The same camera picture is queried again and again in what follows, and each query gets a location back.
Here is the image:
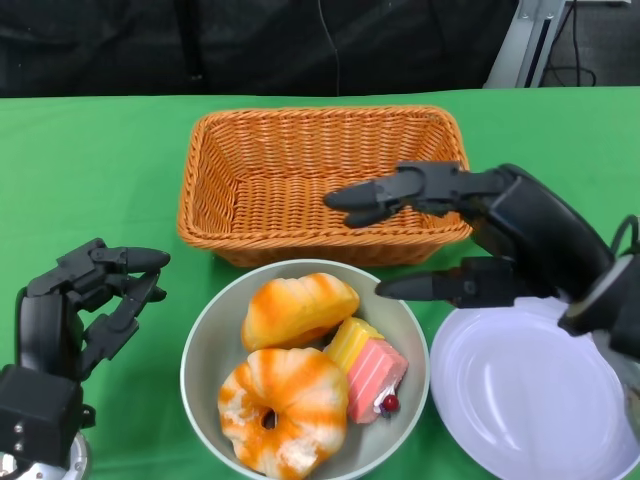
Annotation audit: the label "orange wicker basket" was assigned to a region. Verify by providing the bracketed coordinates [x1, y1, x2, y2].
[177, 104, 474, 269]

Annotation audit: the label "thin black hanging cable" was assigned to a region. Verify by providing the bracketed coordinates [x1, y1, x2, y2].
[317, 0, 342, 96]

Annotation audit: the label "black backdrop curtain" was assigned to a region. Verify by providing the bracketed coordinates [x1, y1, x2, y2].
[0, 0, 521, 97]

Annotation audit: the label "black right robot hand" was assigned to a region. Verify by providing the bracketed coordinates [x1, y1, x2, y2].
[323, 160, 616, 309]

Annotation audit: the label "aluminium frame stand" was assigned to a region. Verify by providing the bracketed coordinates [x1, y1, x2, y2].
[483, 0, 566, 89]

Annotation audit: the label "grey green bowl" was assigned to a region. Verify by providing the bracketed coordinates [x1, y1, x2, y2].
[179, 258, 431, 480]

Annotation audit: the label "plain golden ring bread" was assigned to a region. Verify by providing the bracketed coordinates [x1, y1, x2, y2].
[241, 272, 361, 352]

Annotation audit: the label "yellow pink layered cake slice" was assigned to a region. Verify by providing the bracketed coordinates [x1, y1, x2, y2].
[323, 316, 410, 425]

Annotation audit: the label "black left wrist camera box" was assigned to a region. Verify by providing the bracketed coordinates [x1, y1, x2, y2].
[0, 364, 96, 469]

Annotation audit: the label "black floor cables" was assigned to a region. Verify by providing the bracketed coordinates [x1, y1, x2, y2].
[542, 0, 597, 87]

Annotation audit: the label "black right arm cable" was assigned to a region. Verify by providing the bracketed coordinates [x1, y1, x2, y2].
[610, 214, 640, 262]

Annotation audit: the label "white round plate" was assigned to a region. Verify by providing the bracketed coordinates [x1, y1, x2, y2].
[429, 294, 640, 480]

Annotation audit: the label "orange white striped ring bread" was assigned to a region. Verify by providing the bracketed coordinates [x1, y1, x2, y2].
[218, 347, 350, 479]

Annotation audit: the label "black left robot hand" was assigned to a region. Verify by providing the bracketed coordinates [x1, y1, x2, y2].
[17, 238, 171, 381]

